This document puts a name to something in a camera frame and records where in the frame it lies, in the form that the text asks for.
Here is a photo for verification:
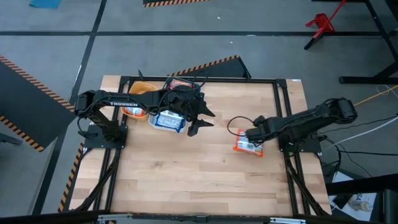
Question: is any small black hazard-striped platform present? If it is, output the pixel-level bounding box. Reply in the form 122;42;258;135
167;55;252;78

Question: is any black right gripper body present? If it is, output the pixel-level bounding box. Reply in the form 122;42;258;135
245;115;274;146

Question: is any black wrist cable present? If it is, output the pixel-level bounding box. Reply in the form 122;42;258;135
226;115;256;138
167;70;208;94

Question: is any white plastic bin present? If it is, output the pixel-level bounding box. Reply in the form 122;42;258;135
147;108;188;134

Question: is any blue Maruchan noodle pack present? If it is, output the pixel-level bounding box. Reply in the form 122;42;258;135
154;110;187;132

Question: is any silver metal bracket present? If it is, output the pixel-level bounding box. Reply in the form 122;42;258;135
269;217;307;224
97;213;133;223

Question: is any white cable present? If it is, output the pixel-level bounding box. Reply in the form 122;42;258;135
326;116;398;149

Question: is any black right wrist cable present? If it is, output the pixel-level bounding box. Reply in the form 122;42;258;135
226;115;256;138

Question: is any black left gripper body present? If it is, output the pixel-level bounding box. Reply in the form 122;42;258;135
164;85;203;122

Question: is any yellow extension cord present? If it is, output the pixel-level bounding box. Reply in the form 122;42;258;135
353;84;398;107

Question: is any grey metal bar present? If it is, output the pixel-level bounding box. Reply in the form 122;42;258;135
0;132;23;146

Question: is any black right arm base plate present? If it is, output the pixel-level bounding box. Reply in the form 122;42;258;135
278;133;323;154

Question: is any teal plastic bin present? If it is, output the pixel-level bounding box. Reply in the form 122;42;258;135
163;76;203;95

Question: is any black furniture frame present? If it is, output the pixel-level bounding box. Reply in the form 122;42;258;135
325;172;398;224

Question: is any blue floor mat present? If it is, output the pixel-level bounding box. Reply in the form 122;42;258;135
29;0;62;9

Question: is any black frame rail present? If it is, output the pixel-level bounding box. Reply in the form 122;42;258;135
0;210;398;224

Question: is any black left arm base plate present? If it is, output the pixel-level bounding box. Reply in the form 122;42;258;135
77;124;129;149

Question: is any black table leg frame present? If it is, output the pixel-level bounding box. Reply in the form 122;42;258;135
310;0;398;85

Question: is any red Maruchan noodle pack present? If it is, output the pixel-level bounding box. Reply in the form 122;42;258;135
169;78;194;90

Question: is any hazard-striped black board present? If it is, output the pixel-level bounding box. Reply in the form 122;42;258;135
142;0;212;8

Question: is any orange plastic bin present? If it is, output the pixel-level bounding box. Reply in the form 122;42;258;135
120;81;159;121

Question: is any red metal stand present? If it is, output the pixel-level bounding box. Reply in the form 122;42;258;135
303;0;348;50

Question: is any black aluminium table frame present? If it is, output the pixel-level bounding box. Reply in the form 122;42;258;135
70;74;331;218

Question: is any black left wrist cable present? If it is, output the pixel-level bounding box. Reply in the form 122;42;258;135
167;70;208;94

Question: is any large black hazard-striped platform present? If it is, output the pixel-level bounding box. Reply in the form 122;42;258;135
0;55;80;152

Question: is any white printed paper sheet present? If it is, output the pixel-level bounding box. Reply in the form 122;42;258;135
328;170;379;222

